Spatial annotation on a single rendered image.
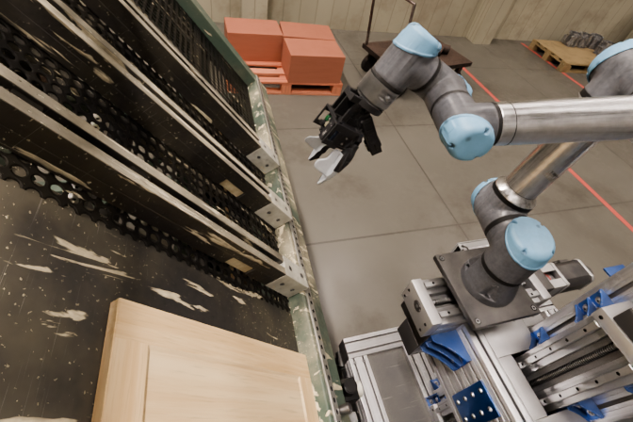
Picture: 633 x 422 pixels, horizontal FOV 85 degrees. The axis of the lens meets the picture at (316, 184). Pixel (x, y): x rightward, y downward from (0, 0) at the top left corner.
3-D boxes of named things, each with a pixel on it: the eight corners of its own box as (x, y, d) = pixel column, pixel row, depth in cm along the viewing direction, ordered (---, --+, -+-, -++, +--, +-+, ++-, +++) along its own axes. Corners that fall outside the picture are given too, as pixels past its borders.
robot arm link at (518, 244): (493, 284, 87) (525, 254, 77) (475, 239, 96) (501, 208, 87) (536, 285, 89) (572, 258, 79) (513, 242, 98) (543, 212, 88)
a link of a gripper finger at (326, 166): (300, 177, 74) (321, 140, 72) (321, 185, 78) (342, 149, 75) (306, 185, 72) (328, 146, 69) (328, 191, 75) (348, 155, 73)
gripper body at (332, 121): (310, 122, 74) (346, 77, 68) (339, 136, 79) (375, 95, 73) (319, 146, 69) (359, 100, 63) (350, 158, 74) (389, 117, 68)
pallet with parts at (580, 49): (580, 50, 589) (594, 30, 565) (620, 75, 535) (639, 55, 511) (526, 47, 553) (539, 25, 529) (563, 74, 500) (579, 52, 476)
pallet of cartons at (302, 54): (322, 58, 407) (329, 23, 378) (342, 95, 357) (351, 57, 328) (219, 55, 373) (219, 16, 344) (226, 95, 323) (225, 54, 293)
